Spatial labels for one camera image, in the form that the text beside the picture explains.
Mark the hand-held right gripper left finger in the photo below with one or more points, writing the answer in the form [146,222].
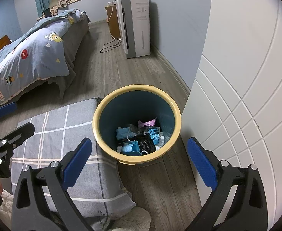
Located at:
[77,162]

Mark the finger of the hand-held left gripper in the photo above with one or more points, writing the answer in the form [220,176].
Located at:
[5,110]
[23,130]

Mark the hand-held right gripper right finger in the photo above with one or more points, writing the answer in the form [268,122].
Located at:
[202,163]

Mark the small white plastic bottle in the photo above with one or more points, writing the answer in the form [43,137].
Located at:
[119,149]

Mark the teal bin with yellow rim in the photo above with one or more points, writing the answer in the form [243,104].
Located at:
[112,115]

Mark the black plastic bag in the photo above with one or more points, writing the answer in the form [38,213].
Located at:
[145,144]

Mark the grey rug, white stripes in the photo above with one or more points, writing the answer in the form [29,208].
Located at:
[56,118]

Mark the white panelled door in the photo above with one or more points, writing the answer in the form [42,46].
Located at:
[239,77]

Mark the wooden bed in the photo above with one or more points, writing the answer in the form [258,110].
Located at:
[79,36]

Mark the pink checked cloth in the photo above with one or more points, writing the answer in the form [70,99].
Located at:
[56,10]

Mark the wooden cabinet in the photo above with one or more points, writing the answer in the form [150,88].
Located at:
[114,26]

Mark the white air purifier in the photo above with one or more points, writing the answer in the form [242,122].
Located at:
[138,28]

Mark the white power strip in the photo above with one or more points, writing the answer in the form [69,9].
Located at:
[111,3]

